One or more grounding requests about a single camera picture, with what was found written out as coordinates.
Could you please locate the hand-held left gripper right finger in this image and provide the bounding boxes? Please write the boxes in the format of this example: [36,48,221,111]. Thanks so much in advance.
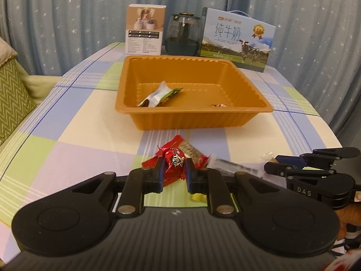
[186,158,294,218]

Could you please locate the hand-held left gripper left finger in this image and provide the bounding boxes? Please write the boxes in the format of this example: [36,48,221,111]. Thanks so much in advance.
[60,157,164,218]

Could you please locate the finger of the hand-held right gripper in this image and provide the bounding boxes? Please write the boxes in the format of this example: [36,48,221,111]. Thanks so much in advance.
[264,161,336,180]
[276,147,361,167]

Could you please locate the small brown candy clear wrapper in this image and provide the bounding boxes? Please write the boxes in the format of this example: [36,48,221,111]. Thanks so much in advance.
[257,150,276,163]

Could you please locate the small red snack packet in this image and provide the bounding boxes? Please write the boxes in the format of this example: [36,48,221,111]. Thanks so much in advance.
[141,157,188,187]

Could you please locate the red snack packet with picture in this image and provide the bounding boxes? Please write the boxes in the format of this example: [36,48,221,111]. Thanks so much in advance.
[156,135,210,169]

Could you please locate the clear packet with black label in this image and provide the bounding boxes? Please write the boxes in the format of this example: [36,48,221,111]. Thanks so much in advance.
[207,154,259,179]

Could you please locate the orange plastic tray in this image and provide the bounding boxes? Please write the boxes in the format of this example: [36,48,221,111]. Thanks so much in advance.
[115,55,274,130]

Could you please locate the silver foil snack packet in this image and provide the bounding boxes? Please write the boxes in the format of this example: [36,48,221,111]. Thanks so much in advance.
[137,81,185,108]

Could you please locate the person's right hand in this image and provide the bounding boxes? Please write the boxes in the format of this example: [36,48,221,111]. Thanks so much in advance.
[336,203,361,242]

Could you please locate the red white patterned cloth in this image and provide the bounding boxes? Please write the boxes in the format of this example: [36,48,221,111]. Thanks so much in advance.
[324,252,361,271]

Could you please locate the dark green glass jar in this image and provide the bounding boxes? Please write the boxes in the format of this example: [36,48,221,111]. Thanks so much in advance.
[164,12,204,56]

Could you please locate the white product box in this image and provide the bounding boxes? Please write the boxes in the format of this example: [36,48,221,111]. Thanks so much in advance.
[125,4,167,55]

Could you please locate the light green sofa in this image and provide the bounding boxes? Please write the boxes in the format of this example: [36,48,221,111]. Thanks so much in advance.
[15,61,63,110]

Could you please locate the green zigzag cushion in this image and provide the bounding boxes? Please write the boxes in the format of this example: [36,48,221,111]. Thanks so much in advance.
[0,58,38,147]

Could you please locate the blue star curtain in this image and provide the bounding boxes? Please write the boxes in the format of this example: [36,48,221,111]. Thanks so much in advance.
[0,0,361,136]

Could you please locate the beige cushion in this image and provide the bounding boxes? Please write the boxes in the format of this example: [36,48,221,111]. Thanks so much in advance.
[0,37,18,63]

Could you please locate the milk carton box with handle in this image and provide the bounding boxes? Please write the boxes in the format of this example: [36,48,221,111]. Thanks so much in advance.
[199,7,277,72]

